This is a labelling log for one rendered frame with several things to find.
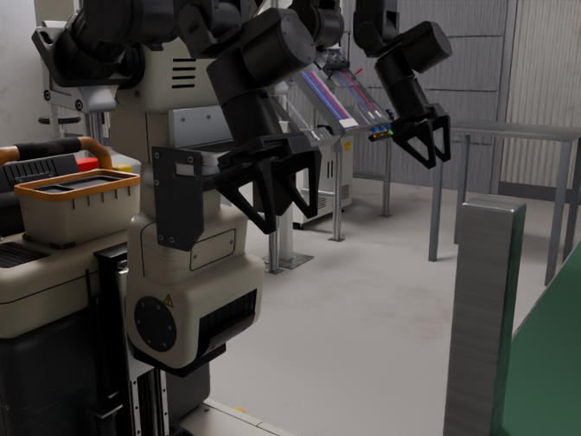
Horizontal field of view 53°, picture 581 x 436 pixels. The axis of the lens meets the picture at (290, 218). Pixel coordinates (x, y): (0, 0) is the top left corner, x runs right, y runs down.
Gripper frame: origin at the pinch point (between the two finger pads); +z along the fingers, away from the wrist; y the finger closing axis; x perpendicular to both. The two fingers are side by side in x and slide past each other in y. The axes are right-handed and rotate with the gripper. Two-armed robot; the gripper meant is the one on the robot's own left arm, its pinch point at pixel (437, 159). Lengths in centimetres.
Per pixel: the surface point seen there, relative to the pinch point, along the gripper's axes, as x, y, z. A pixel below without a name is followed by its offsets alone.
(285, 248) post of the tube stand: 161, 187, 4
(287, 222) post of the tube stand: 152, 186, -9
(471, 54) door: 61, 425, -75
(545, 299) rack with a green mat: -15.6, -40.7, 17.6
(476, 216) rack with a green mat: -21, -67, 5
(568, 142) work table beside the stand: 3, 219, 18
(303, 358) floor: 112, 91, 47
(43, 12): 172, 102, -152
